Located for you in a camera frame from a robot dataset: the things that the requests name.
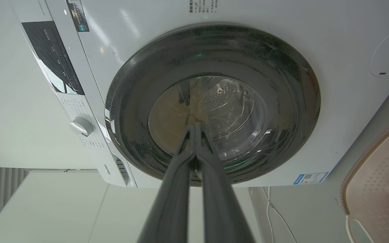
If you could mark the white front-load washing machine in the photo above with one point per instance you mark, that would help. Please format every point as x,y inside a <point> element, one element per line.
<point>282,44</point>

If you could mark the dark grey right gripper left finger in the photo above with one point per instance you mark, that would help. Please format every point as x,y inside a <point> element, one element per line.
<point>171,209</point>

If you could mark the round dark washing machine door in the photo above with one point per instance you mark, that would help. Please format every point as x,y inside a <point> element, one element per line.
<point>258,77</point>

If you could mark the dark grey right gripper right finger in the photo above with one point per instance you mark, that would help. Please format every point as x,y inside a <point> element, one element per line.
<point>221,209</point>

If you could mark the silver washing machine dial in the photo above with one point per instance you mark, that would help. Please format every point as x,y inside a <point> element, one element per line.
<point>81,126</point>

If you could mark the pink perforated laundry basket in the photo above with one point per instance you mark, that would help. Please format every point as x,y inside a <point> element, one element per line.
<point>373,192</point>

